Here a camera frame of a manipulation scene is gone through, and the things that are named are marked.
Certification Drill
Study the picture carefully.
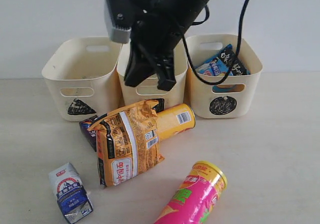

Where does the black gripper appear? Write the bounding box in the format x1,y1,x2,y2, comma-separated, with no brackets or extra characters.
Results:
124,0,187,91

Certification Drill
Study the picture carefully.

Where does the yellow chips can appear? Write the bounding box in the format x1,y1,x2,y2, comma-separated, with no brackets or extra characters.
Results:
156,103,196,142

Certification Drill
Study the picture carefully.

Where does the blue noodle bag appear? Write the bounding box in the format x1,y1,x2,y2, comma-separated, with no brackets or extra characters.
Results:
194,43,251,93

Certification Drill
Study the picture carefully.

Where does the orange noodle bag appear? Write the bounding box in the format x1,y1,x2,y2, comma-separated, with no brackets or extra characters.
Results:
88,99,164,187

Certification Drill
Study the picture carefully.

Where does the purple juice carton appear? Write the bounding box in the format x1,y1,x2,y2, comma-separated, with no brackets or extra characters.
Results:
79,115,98,152

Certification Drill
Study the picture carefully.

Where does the pink chips can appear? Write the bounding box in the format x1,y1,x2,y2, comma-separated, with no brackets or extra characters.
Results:
155,161,228,224

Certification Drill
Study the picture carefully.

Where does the white blue milk carton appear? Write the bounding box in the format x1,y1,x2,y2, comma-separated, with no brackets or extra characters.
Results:
48,162,93,224

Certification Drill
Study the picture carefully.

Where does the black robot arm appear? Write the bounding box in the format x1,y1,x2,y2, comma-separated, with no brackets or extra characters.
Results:
124,0,209,91

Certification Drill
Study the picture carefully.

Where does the cream bin square mark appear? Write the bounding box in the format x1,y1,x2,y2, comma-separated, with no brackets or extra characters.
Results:
116,41,188,112

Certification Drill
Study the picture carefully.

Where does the cream bin triangle mark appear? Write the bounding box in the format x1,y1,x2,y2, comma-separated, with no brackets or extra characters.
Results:
41,37,122,121

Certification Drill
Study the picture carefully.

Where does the cream bin circle mark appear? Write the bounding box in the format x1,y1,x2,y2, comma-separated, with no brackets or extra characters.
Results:
186,34,263,119

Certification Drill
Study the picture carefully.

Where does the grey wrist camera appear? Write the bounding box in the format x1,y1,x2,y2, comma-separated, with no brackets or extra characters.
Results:
104,0,135,44

